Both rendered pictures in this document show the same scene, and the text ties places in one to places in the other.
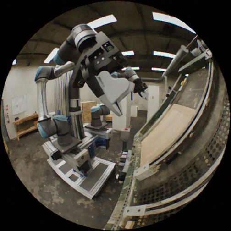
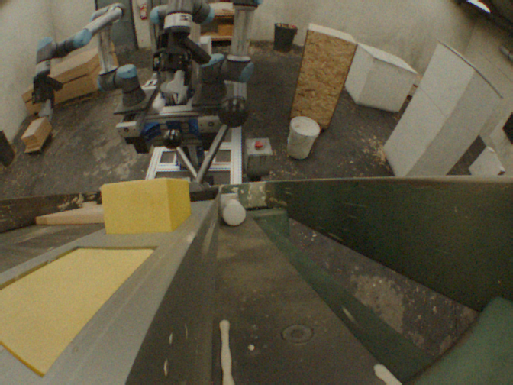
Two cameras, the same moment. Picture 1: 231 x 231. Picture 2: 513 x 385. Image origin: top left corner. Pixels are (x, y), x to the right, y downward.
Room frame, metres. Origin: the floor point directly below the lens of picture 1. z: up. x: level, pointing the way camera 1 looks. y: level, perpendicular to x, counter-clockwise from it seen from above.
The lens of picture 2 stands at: (0.67, -0.81, 1.68)
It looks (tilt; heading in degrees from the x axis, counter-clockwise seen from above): 57 degrees down; 59
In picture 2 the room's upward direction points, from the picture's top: 8 degrees clockwise
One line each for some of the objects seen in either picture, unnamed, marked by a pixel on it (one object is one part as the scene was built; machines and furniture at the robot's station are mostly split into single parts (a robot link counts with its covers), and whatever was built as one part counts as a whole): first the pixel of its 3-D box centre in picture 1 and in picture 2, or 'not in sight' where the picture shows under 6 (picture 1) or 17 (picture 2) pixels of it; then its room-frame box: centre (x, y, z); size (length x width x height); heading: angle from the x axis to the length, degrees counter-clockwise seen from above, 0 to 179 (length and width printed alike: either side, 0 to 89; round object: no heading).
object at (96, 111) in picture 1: (96, 111); (214, 66); (0.95, 0.24, 1.20); 0.13 x 0.12 x 0.14; 136
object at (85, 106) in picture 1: (87, 121); (319, 79); (2.32, 0.90, 0.63); 0.50 x 0.42 x 1.25; 142
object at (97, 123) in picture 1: (96, 120); (213, 85); (0.94, 0.24, 1.09); 0.15 x 0.15 x 0.10
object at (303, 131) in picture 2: not in sight; (303, 135); (1.89, 0.46, 0.24); 0.32 x 0.30 x 0.47; 158
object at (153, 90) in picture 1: (152, 104); not in sight; (4.10, -2.09, 1.03); 0.61 x 0.58 x 2.05; 158
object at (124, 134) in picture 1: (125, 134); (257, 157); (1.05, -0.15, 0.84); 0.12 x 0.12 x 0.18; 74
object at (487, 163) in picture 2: (133, 111); (487, 169); (5.61, -1.29, 0.36); 0.58 x 0.45 x 0.72; 68
